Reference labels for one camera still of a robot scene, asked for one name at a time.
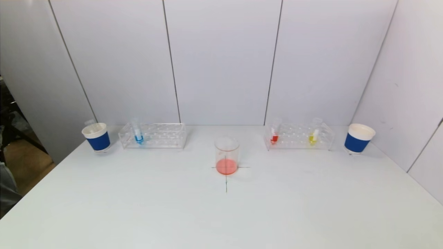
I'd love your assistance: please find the blue pigment test tube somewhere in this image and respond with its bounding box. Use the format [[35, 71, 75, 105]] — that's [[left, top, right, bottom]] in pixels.
[[131, 118, 144, 145]]

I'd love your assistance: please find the yellow pigment test tube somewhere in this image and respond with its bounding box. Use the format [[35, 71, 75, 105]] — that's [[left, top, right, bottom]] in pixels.
[[309, 118, 323, 146]]

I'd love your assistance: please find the clear glass beaker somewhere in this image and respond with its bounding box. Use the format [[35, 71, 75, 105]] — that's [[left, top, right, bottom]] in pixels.
[[214, 137, 240, 175]]

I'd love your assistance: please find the clear acrylic test tube rack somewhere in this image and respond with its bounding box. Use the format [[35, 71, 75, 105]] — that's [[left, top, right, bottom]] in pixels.
[[264, 122, 335, 151], [118, 122, 187, 150]]

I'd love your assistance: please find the grey chair seat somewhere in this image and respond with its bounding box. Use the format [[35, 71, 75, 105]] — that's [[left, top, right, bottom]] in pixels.
[[0, 163, 22, 218]]

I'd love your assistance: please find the blue white paper cup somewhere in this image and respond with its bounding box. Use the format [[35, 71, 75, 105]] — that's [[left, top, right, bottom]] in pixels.
[[81, 123, 111, 153], [344, 123, 376, 154]]

